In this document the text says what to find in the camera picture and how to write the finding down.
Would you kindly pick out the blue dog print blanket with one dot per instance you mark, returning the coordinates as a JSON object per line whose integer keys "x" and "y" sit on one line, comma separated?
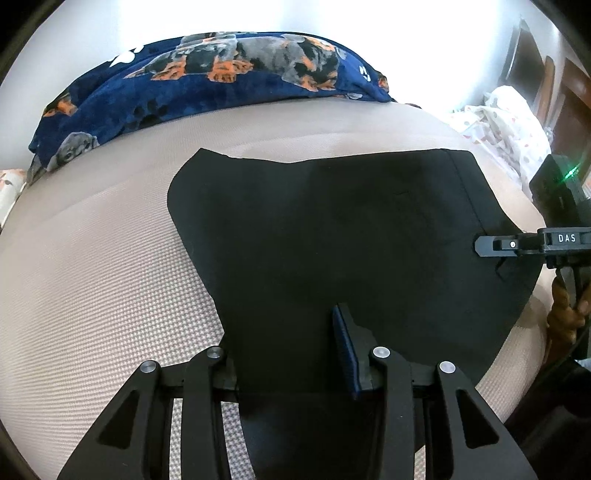
{"x": 184, "y": 87}

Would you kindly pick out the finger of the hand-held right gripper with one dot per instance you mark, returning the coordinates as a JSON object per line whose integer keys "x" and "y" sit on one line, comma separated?
{"x": 503, "y": 244}

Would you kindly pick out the white dotted cloth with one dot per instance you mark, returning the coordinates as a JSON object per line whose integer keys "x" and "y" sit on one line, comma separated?
{"x": 503, "y": 134}

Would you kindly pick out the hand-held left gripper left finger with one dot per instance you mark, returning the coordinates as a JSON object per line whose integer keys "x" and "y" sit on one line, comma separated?
{"x": 198, "y": 415}

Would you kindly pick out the person's right hand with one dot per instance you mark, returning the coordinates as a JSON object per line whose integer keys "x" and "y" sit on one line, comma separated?
{"x": 561, "y": 318}

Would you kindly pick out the black pants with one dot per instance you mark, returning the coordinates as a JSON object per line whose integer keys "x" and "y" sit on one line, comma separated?
{"x": 323, "y": 230}

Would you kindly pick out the white orange printed cloth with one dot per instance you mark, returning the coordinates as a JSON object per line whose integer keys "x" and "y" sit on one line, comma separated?
{"x": 9, "y": 184}

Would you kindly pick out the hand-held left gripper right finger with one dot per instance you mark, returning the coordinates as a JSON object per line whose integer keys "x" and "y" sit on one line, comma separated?
{"x": 346, "y": 350}

